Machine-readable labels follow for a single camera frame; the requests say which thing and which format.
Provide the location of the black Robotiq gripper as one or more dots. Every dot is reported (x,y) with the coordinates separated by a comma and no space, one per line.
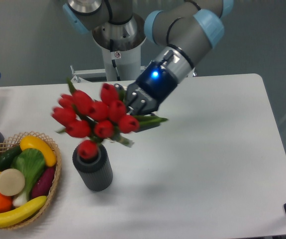
(145,95)

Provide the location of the red tulip bouquet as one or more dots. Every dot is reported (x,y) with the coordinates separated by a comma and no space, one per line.
(94,120)

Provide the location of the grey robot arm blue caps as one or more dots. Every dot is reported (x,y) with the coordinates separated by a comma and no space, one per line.
(155,53)

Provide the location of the dark grey ribbed vase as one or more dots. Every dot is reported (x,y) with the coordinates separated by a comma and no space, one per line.
(97,174)

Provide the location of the yellow squash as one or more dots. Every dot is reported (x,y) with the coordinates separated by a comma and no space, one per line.
(34,142)

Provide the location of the green bok choy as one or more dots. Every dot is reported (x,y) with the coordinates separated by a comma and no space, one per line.
(31,164)

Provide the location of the purple sweet potato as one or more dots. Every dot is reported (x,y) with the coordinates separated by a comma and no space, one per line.
(44,183)

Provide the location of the woven wicker basket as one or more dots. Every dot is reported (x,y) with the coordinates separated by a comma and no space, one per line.
(14,141)

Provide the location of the green cucumber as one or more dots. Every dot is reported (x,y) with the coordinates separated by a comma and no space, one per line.
(8,156)

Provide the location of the beige round slice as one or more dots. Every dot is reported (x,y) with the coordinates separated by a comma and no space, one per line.
(12,182)

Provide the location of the yellow banana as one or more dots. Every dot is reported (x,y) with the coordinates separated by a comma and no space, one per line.
(22,213)

